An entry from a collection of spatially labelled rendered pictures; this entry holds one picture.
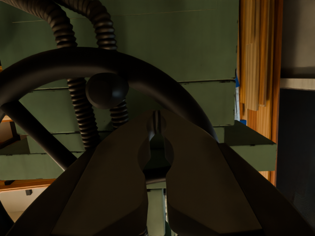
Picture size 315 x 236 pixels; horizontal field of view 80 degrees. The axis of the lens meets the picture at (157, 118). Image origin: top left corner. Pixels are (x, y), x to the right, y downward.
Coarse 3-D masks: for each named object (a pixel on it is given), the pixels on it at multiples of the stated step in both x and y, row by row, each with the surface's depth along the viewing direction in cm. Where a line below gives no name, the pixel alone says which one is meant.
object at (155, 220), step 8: (152, 192) 30; (160, 192) 30; (152, 200) 30; (160, 200) 30; (152, 208) 31; (160, 208) 31; (152, 216) 31; (160, 216) 31; (152, 224) 31; (160, 224) 31; (152, 232) 32; (160, 232) 32
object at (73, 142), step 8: (216, 128) 37; (224, 128) 37; (56, 136) 38; (64, 136) 38; (72, 136) 38; (80, 136) 38; (104, 136) 38; (160, 136) 38; (32, 144) 39; (64, 144) 39; (72, 144) 39; (80, 144) 39; (152, 144) 38; (160, 144) 38; (32, 152) 39; (40, 152) 39
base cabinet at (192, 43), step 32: (128, 0) 32; (160, 0) 32; (192, 0) 32; (224, 0) 32; (0, 32) 34; (32, 32) 34; (128, 32) 34; (160, 32) 34; (192, 32) 33; (224, 32) 33; (160, 64) 35; (192, 64) 35; (224, 64) 34
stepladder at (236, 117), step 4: (236, 72) 116; (236, 76) 116; (236, 80) 116; (236, 84) 117; (236, 88) 118; (236, 92) 118; (236, 96) 119; (236, 100) 120; (236, 104) 120; (236, 108) 121; (236, 112) 122; (236, 116) 121; (240, 120) 123; (244, 120) 123; (244, 124) 124
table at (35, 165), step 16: (240, 128) 49; (16, 144) 46; (240, 144) 38; (256, 144) 38; (272, 144) 38; (0, 160) 40; (16, 160) 40; (32, 160) 40; (48, 160) 40; (160, 160) 33; (256, 160) 38; (272, 160) 38; (0, 176) 41; (16, 176) 41; (32, 176) 41; (48, 176) 40
